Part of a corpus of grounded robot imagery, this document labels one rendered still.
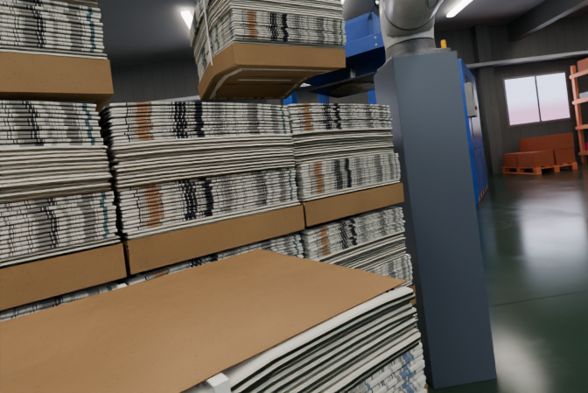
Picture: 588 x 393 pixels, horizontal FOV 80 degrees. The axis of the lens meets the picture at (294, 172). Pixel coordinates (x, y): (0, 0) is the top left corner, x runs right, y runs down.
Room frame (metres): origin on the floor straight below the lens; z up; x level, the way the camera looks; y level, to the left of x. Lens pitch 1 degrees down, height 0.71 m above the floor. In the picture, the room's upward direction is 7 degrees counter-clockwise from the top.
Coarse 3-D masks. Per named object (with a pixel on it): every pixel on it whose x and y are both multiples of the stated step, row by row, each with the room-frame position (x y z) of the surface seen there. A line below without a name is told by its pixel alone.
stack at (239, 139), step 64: (0, 128) 0.38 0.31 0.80; (64, 128) 0.41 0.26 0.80; (128, 128) 0.46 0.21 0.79; (192, 128) 0.51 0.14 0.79; (256, 128) 0.57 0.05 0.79; (320, 128) 0.67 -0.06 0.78; (384, 128) 0.77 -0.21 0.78; (0, 192) 0.37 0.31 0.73; (64, 192) 0.41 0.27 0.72; (128, 192) 0.45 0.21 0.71; (192, 192) 0.51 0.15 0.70; (256, 192) 0.57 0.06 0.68; (320, 192) 0.65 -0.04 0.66; (0, 256) 0.37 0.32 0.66; (320, 256) 0.64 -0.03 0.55; (384, 256) 0.74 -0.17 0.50; (0, 320) 0.37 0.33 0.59
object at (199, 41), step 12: (192, 24) 1.01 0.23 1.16; (204, 24) 0.92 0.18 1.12; (192, 36) 1.03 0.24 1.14; (204, 36) 0.94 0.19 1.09; (204, 48) 0.96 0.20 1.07; (204, 60) 0.97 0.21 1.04; (216, 84) 0.94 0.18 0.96; (228, 84) 0.95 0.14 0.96; (240, 84) 0.96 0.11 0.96; (252, 84) 0.98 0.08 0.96; (264, 84) 0.99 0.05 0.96; (276, 84) 1.01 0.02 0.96; (288, 84) 1.03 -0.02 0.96; (300, 84) 1.06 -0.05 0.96; (204, 96) 1.02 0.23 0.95; (216, 96) 1.02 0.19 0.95; (228, 96) 1.04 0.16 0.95; (240, 96) 1.05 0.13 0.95; (252, 96) 1.07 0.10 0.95; (264, 96) 1.09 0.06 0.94; (276, 96) 1.11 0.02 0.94; (288, 96) 1.15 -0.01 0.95
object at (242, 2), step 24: (216, 0) 0.80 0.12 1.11; (240, 0) 0.73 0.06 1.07; (264, 0) 0.75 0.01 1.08; (288, 0) 0.78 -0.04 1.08; (312, 0) 0.81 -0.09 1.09; (336, 0) 0.84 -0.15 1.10; (216, 24) 0.83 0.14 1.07; (240, 24) 0.74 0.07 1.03; (264, 24) 0.76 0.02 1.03; (288, 24) 0.78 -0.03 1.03; (312, 24) 0.81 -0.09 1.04; (336, 24) 0.84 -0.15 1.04; (216, 48) 0.86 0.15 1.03; (336, 48) 0.86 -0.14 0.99; (240, 72) 0.81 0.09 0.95; (264, 72) 0.83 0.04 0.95; (288, 72) 0.85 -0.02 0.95; (312, 72) 0.87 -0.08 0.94
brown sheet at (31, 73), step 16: (0, 64) 0.38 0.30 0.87; (16, 64) 0.39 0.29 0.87; (32, 64) 0.40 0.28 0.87; (48, 64) 0.41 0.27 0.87; (64, 64) 0.42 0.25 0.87; (80, 64) 0.43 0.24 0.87; (96, 64) 0.44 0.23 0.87; (0, 80) 0.38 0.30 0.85; (16, 80) 0.39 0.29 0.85; (32, 80) 0.40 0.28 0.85; (48, 80) 0.41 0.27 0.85; (64, 80) 0.42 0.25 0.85; (80, 80) 0.43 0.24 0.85; (96, 80) 0.44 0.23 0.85
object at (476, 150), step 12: (468, 72) 4.75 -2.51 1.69; (468, 84) 4.17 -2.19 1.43; (372, 96) 4.82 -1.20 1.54; (468, 96) 4.18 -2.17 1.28; (468, 108) 4.19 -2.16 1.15; (468, 120) 4.20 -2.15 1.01; (468, 132) 4.20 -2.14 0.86; (480, 132) 5.34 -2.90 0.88; (468, 144) 4.21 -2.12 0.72; (480, 144) 5.08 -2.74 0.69; (480, 156) 4.91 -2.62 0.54; (480, 168) 4.74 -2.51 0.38; (480, 180) 4.58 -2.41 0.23; (480, 192) 4.49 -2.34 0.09
